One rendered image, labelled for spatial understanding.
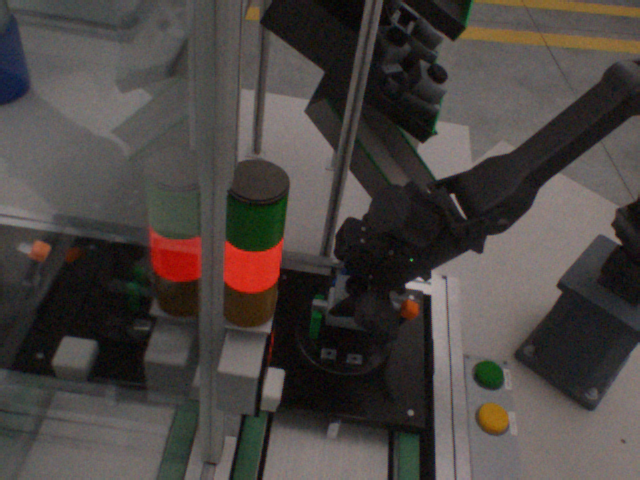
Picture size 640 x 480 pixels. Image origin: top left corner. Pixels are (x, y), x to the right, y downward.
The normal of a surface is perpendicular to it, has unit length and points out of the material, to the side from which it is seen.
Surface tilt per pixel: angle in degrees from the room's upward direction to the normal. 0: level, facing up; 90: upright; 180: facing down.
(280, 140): 0
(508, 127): 0
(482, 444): 0
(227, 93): 90
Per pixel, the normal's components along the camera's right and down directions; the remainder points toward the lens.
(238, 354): 0.13, -0.69
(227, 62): -0.10, 0.71
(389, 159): 0.77, -0.29
